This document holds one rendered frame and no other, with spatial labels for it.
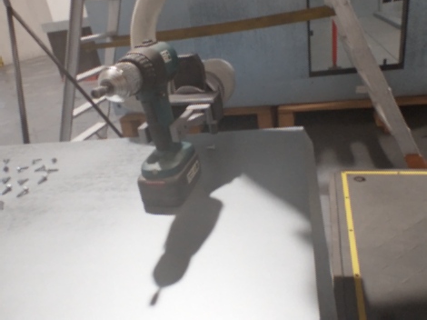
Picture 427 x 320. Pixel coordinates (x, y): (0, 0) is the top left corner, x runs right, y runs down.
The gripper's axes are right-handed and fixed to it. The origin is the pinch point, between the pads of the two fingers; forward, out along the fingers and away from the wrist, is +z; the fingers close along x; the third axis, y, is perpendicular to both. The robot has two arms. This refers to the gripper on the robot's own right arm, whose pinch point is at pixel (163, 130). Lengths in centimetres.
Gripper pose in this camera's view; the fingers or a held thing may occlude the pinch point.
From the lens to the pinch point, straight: 54.5
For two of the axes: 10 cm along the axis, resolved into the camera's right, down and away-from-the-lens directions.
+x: -9.5, 0.3, 3.0
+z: -2.6, 4.2, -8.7
